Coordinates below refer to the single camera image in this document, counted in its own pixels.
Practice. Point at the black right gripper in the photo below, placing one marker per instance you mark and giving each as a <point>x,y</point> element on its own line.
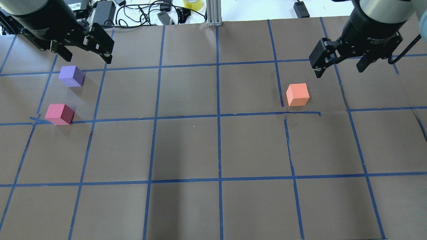
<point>370,28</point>

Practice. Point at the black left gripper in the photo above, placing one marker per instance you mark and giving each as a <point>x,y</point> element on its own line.
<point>43,26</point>

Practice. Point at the orange foam cube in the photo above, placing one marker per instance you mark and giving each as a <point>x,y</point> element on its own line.
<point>297,95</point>

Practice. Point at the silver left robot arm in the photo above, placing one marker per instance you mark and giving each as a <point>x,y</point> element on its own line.
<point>74,38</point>

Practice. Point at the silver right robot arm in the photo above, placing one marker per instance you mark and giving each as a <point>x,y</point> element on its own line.
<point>395,11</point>

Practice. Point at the purple foam cube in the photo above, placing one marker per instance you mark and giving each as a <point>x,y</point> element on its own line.
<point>71,76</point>

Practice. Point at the black power brick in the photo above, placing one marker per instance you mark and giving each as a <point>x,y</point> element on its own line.
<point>104,12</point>

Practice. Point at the black power adapter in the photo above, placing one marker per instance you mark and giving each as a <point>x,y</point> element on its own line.
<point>301,9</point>

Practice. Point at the red foam cube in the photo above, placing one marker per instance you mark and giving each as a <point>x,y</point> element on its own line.
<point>59,114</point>

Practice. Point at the yellow tape roll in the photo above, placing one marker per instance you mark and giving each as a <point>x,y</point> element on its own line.
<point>195,5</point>

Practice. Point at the aluminium frame post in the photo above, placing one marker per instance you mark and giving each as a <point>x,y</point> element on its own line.
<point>213,13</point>

